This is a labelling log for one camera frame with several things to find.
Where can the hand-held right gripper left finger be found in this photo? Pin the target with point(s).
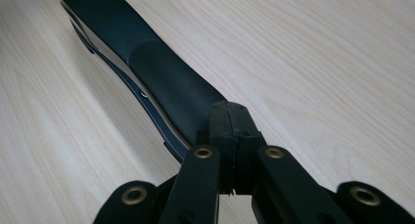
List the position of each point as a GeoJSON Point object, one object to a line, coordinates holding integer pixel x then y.
{"type": "Point", "coordinates": [225, 132]}

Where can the black long-arm stapler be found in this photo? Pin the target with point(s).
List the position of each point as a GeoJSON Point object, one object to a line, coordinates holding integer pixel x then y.
{"type": "Point", "coordinates": [153, 70]}

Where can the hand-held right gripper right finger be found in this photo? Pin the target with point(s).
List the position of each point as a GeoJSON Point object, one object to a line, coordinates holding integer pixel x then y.
{"type": "Point", "coordinates": [244, 132]}

